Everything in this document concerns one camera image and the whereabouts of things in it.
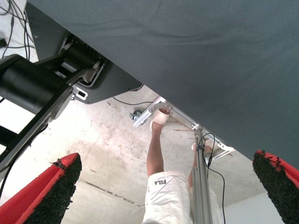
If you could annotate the aluminium table leg profile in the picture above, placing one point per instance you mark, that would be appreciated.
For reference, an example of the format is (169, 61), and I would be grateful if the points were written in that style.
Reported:
(202, 186)

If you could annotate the long aluminium rail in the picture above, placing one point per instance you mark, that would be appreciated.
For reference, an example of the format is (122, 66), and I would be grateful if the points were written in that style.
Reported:
(187, 119)

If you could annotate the dark grey table cloth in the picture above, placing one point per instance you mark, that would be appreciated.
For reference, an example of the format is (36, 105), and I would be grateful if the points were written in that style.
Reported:
(210, 58)

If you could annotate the black jointed robot frame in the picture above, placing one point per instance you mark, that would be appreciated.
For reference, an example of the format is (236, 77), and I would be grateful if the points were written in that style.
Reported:
(23, 86)

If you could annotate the short aluminium rail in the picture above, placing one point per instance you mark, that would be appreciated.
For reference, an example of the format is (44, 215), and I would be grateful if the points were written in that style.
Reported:
(142, 117)

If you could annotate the white shorts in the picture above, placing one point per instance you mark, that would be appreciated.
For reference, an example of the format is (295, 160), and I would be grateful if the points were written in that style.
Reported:
(165, 198)

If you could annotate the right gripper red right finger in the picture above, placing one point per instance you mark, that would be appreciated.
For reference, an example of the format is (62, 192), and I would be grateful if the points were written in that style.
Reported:
(280, 186)

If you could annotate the grey caster wheel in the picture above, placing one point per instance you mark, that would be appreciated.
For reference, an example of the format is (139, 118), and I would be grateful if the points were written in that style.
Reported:
(136, 114)

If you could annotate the bare person leg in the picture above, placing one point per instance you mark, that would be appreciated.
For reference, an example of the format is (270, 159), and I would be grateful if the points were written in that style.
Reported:
(155, 154)
(192, 175)

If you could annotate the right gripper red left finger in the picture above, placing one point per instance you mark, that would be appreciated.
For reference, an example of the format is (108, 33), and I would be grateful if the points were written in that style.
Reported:
(42, 198)

